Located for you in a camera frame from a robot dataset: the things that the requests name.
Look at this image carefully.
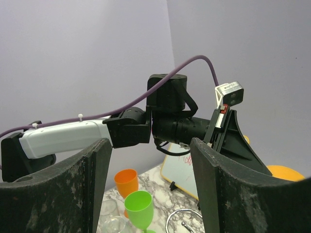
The green plastic wine glass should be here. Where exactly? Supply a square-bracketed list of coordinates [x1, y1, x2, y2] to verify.
[124, 190, 155, 233]

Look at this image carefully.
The chrome wine glass rack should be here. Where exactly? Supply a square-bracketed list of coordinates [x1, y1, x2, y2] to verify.
[165, 208, 203, 233]

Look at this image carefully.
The clear wine glass left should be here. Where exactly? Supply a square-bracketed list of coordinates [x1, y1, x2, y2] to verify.
[100, 200, 120, 217]

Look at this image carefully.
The orange plastic wine glass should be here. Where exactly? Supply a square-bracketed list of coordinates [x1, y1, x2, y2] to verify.
[114, 168, 138, 219]

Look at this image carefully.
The yellow framed whiteboard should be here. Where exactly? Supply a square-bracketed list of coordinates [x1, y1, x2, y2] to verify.
[160, 153, 199, 200]

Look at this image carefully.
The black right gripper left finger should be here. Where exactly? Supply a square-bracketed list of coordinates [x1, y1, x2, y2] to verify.
[0, 138, 112, 233]

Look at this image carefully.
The clear wine glass centre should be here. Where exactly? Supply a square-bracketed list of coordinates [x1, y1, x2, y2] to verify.
[102, 216, 128, 233]

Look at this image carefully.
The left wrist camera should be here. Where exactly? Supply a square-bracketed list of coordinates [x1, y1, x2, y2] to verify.
[215, 82, 244, 109]

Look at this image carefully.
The clear wine glass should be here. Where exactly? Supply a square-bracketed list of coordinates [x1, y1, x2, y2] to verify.
[102, 216, 128, 233]
[100, 200, 120, 217]

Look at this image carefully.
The yellow plastic wine glass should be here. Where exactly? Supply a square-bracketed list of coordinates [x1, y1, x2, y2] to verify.
[243, 135, 305, 182]

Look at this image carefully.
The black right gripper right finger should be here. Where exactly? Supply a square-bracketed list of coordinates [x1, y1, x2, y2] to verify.
[190, 138, 311, 233]

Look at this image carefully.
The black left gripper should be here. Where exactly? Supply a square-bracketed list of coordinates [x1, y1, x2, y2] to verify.
[203, 104, 272, 176]

